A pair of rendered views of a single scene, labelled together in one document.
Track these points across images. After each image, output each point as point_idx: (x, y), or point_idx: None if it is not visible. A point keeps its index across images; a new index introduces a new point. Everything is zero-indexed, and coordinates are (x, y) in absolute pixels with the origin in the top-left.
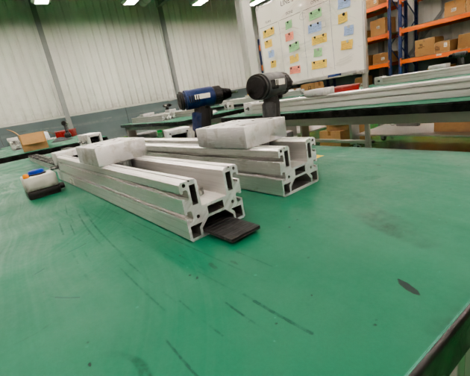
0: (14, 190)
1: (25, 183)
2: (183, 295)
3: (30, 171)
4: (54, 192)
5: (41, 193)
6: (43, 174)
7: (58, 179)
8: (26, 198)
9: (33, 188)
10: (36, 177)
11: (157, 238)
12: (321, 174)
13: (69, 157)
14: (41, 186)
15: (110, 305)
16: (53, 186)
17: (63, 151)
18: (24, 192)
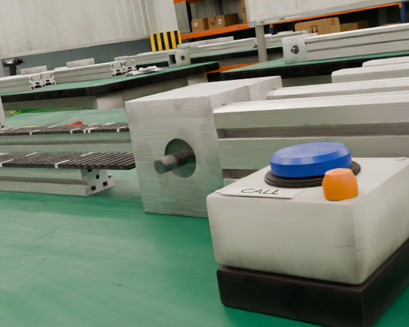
0: None
1: (359, 229)
2: None
3: (315, 155)
4: None
5: (391, 285)
6: (389, 170)
7: (144, 214)
8: (271, 322)
9: (374, 255)
10: (382, 191)
11: None
12: None
13: (364, 95)
14: (392, 240)
15: None
16: None
17: (196, 91)
18: (116, 283)
